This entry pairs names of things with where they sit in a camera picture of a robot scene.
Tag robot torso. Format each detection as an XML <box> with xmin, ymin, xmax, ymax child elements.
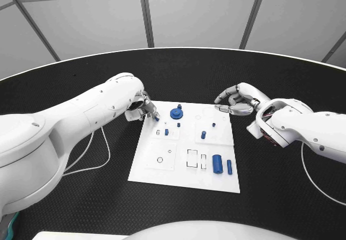
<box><xmin>125</xmin><ymin>220</ymin><xmax>301</xmax><ymax>240</ymax></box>

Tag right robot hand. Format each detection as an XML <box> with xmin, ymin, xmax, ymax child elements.
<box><xmin>213</xmin><ymin>82</ymin><xmax>272</xmax><ymax>116</ymax></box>

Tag white cable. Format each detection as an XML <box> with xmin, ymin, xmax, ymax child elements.
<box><xmin>62</xmin><ymin>126</ymin><xmax>112</xmax><ymax>177</ymax></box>
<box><xmin>300</xmin><ymin>142</ymin><xmax>346</xmax><ymax>207</ymax></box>
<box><xmin>63</xmin><ymin>131</ymin><xmax>95</xmax><ymax>172</ymax></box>

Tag thick blue cylinder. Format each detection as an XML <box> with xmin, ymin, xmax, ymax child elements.
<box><xmin>212</xmin><ymin>154</ymin><xmax>225</xmax><ymax>174</ymax></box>

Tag blue gear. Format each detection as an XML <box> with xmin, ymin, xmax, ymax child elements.
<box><xmin>169</xmin><ymin>104</ymin><xmax>184</xmax><ymax>120</ymax></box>

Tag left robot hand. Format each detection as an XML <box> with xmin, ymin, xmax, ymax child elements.
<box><xmin>134</xmin><ymin>90</ymin><xmax>161</xmax><ymax>122</ymax></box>

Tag white task board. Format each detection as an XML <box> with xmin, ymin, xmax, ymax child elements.
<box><xmin>127</xmin><ymin>100</ymin><xmax>241</xmax><ymax>194</ymax></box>

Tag teal cable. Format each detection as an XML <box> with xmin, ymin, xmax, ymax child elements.
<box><xmin>4</xmin><ymin>211</ymin><xmax>21</xmax><ymax>240</ymax></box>

